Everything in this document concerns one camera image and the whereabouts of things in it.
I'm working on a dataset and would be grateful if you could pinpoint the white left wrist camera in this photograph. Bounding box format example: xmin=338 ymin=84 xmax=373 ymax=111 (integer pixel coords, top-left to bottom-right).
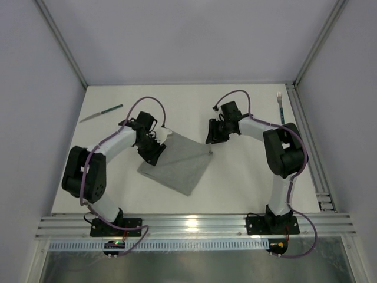
xmin=154 ymin=127 xmax=173 ymax=144

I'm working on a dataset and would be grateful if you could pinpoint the right controller board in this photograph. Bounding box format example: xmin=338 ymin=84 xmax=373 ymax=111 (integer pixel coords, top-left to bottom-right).
xmin=267 ymin=238 xmax=289 ymax=256

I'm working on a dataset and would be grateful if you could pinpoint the knife with green handle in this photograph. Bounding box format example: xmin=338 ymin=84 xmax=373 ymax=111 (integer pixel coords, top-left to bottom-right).
xmin=79 ymin=104 xmax=123 ymax=123

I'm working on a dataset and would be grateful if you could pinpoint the left corner frame post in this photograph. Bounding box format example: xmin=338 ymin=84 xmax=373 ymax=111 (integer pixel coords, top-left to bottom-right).
xmin=33 ymin=0 xmax=88 ymax=90

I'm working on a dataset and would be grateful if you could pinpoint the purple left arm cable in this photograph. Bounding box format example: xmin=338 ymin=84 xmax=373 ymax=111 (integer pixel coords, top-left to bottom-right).
xmin=79 ymin=96 xmax=151 ymax=259

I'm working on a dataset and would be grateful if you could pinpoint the aluminium right side rail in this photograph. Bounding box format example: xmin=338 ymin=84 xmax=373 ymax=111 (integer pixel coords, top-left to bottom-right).
xmin=286 ymin=84 xmax=337 ymax=213

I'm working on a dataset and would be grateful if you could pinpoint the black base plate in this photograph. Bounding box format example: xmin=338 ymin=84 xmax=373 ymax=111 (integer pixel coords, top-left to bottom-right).
xmin=245 ymin=213 xmax=300 ymax=236
xmin=90 ymin=217 xmax=144 ymax=238

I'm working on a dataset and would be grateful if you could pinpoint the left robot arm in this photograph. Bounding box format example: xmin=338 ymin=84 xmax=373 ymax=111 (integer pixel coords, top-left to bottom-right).
xmin=61 ymin=111 xmax=172 ymax=230

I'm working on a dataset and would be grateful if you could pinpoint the controller board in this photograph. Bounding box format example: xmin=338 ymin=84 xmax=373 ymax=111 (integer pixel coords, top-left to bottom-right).
xmin=267 ymin=238 xmax=289 ymax=256
xmin=102 ymin=240 xmax=125 ymax=259

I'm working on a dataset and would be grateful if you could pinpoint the aluminium front rail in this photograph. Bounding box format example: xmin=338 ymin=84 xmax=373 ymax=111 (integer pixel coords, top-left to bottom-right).
xmin=35 ymin=213 xmax=356 ymax=239

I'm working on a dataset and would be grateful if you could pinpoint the slotted grey cable duct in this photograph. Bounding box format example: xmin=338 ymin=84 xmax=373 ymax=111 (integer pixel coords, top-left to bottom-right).
xmin=48 ymin=238 xmax=269 ymax=252

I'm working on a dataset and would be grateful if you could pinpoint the left controller board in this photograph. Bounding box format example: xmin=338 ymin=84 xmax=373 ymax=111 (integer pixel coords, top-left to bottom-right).
xmin=102 ymin=240 xmax=125 ymax=259

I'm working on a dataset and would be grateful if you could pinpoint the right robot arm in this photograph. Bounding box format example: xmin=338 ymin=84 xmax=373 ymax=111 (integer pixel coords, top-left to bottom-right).
xmin=206 ymin=101 xmax=308 ymax=235

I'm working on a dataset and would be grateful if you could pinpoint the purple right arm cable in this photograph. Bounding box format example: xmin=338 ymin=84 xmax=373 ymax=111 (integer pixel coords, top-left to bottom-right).
xmin=212 ymin=90 xmax=318 ymax=259

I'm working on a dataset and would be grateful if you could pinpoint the corner frame post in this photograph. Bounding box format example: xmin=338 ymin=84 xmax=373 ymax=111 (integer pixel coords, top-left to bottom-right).
xmin=33 ymin=0 xmax=88 ymax=90
xmin=293 ymin=0 xmax=349 ymax=87

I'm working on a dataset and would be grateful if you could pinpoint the aluminium rail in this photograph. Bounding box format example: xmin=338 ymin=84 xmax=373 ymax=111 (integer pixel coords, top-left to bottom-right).
xmin=286 ymin=84 xmax=337 ymax=213
xmin=35 ymin=213 xmax=356 ymax=239

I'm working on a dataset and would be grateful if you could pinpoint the grey cloth napkin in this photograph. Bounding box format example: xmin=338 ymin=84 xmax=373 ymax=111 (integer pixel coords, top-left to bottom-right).
xmin=137 ymin=132 xmax=213 ymax=196

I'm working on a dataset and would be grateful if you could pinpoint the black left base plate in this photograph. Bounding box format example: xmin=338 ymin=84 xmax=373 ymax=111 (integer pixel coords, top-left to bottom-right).
xmin=90 ymin=217 xmax=144 ymax=238

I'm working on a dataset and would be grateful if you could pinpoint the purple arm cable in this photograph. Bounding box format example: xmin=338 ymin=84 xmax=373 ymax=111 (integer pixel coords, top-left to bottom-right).
xmin=212 ymin=90 xmax=318 ymax=259
xmin=79 ymin=96 xmax=151 ymax=259

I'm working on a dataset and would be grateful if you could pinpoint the right corner frame post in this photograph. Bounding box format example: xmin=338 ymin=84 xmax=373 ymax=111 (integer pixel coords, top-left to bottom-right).
xmin=293 ymin=0 xmax=349 ymax=87

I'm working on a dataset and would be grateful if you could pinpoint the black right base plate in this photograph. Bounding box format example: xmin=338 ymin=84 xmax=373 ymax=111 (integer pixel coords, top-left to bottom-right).
xmin=245 ymin=213 xmax=300 ymax=236

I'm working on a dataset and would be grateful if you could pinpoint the fork with green handle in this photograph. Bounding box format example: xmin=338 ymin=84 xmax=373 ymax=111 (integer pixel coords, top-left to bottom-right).
xmin=276 ymin=92 xmax=285 ymax=124

